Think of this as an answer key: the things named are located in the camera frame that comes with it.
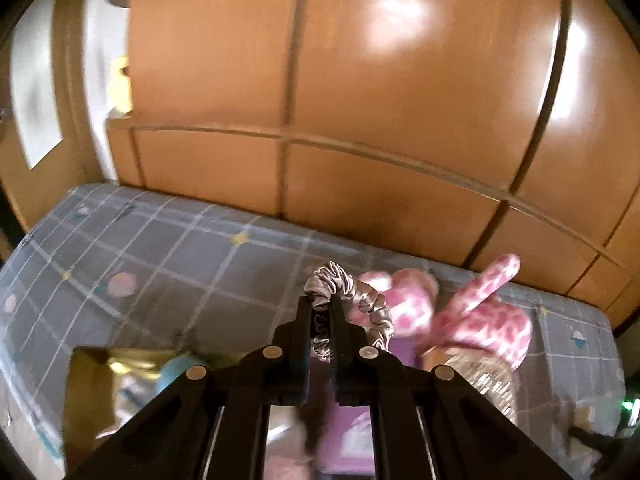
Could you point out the golden embossed tissue box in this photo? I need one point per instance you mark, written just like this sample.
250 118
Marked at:
490 385

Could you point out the gold tray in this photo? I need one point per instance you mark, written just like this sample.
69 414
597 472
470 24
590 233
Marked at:
90 385

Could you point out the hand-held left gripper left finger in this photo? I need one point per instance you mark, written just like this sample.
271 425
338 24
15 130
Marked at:
302 360

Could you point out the wooden door with glass panel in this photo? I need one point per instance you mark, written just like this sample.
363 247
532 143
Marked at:
75 135

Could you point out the silver satin scrunchie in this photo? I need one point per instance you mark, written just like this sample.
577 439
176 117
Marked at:
360 295

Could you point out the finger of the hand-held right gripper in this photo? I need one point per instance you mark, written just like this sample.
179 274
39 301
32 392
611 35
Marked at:
595 440

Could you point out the purple box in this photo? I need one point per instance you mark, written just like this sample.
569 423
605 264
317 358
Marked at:
350 440

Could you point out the wooden wardrobe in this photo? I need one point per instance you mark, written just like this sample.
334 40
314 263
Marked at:
400 85

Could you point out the grey checked bed sheet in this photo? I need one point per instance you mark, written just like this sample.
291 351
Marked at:
175 260

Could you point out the pink spotted plush toy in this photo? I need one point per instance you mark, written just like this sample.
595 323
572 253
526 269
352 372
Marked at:
495 330

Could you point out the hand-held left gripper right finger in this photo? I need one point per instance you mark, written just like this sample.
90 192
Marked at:
339 365

